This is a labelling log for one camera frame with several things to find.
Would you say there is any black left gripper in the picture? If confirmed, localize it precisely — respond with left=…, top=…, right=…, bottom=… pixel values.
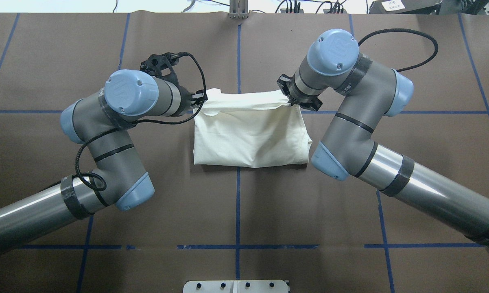
left=140, top=52, right=208, bottom=116

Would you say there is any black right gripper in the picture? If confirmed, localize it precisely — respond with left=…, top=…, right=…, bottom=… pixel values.
left=277, top=73, right=323, bottom=112

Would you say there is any cream long-sleeve cat shirt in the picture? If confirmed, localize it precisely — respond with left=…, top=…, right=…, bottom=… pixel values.
left=194, top=88, right=312, bottom=168

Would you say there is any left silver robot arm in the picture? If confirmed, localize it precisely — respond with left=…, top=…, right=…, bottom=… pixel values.
left=0, top=52, right=207, bottom=257

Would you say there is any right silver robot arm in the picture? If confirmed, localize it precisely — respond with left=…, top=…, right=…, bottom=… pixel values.
left=277, top=28, right=489, bottom=254

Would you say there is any black box with label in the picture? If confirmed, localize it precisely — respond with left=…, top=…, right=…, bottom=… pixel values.
left=368, top=0, right=441, bottom=14

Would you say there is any aluminium frame post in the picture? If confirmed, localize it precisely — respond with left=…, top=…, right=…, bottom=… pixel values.
left=228, top=0, right=249, bottom=19

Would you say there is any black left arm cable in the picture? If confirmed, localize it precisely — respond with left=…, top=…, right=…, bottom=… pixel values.
left=74, top=52, right=207, bottom=192

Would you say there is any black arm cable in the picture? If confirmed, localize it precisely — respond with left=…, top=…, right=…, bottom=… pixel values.
left=358, top=28, right=439, bottom=73
left=74, top=52, right=207, bottom=192

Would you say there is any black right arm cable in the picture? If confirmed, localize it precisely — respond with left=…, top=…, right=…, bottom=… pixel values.
left=358, top=28, right=439, bottom=73

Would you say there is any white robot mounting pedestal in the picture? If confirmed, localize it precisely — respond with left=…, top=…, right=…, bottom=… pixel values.
left=182, top=280, right=291, bottom=293

